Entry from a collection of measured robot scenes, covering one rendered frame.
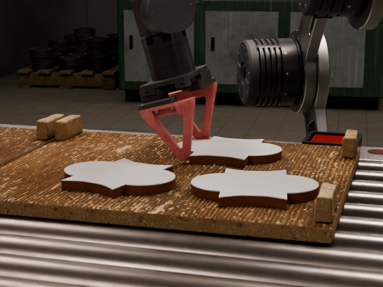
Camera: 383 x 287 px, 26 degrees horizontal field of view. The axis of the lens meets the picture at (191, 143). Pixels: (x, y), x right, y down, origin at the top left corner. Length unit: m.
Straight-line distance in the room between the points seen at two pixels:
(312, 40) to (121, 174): 1.24
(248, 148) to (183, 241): 0.27
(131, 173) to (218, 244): 0.18
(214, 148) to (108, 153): 0.14
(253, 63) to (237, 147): 1.09
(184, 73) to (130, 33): 5.78
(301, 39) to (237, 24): 4.45
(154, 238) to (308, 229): 0.15
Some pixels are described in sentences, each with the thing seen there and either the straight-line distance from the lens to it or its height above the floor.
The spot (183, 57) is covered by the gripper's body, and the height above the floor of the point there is 1.06.
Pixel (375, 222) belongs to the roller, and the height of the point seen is 0.92.
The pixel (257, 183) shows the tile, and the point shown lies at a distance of 0.89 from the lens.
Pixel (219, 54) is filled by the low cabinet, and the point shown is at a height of 0.41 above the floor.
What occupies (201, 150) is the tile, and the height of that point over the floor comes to 0.95.
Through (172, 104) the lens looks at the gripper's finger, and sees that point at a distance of 0.98.
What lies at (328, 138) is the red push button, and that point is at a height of 0.93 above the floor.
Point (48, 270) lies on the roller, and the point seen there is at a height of 0.92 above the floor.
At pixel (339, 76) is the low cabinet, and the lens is 6.60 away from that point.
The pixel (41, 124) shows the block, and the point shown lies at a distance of 1.15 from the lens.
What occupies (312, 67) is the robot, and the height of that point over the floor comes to 0.91.
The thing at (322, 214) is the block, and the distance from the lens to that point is 0.80.
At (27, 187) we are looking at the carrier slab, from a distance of 0.93.
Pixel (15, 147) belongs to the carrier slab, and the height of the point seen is 0.94.
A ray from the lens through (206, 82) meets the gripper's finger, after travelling 1.06.
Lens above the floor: 1.18
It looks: 13 degrees down
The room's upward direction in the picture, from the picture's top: straight up
